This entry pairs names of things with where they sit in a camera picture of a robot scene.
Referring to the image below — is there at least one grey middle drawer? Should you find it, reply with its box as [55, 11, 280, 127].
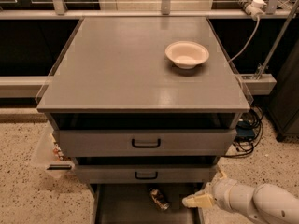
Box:
[75, 164, 216, 184]

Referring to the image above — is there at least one grey bottom drawer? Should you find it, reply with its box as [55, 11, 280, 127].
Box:
[91, 184, 205, 224]

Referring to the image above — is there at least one clear plastic side bin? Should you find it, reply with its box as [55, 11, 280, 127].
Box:
[30, 123, 75, 179]

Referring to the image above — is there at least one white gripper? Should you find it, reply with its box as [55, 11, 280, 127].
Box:
[182, 166, 247, 213]

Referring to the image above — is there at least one black cable bundle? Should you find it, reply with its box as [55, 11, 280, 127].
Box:
[222, 106, 264, 159]

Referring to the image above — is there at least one orange soda can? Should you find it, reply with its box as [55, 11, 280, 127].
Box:
[149, 189, 170, 211]

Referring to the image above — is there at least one grey drawer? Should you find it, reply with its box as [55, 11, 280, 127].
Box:
[91, 184, 205, 224]
[75, 164, 216, 184]
[53, 129, 236, 157]

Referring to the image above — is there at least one metal diagonal rod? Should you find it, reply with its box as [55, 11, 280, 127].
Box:
[252, 0, 299, 80]

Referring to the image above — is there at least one white power cable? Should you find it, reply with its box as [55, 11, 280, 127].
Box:
[227, 14, 262, 63]

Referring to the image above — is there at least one dark grey cabinet right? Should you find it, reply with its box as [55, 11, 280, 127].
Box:
[268, 41, 299, 142]

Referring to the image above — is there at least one grey top drawer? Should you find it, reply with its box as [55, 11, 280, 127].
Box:
[53, 129, 236, 157]

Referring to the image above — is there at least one grey drawer cabinet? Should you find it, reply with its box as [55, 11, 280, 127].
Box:
[36, 16, 251, 224]

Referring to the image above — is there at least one white power strip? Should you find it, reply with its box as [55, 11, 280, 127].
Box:
[235, 0, 266, 20]

